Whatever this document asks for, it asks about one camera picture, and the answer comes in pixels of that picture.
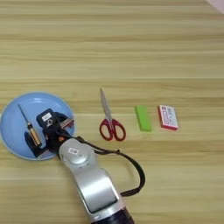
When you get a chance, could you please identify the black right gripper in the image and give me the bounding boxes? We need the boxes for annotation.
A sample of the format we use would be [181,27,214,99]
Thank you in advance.
[24,112,74,160]

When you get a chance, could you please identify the orange handled screwdriver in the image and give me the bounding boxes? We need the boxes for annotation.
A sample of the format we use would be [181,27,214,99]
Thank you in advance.
[17,103,43,147]

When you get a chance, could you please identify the blue round plate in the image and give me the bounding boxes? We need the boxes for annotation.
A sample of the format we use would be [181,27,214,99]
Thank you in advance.
[0,92,76,162]

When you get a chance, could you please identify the red handled scissors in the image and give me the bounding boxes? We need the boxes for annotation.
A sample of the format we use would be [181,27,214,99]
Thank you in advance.
[98,87,127,143]

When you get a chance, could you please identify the green rectangular block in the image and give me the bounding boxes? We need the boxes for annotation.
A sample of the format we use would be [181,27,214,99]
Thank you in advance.
[134,104,153,133]

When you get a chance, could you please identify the red and white card box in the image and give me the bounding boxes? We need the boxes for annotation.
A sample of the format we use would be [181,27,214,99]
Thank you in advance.
[157,104,179,131]

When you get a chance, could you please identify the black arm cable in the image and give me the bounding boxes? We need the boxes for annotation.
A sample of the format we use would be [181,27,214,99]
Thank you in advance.
[73,136,146,198]

